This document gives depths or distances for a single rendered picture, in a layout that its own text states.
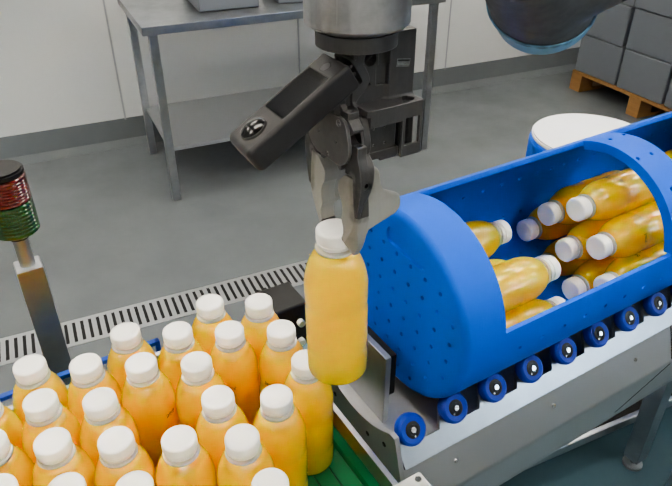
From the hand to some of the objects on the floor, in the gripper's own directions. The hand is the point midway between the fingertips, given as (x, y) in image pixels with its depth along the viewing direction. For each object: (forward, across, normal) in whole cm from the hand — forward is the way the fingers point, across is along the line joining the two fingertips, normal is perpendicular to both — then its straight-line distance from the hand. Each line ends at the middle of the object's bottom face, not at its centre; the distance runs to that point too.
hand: (336, 233), depth 64 cm
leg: (+131, +17, -117) cm, 176 cm away
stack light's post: (+131, +46, +27) cm, 141 cm away
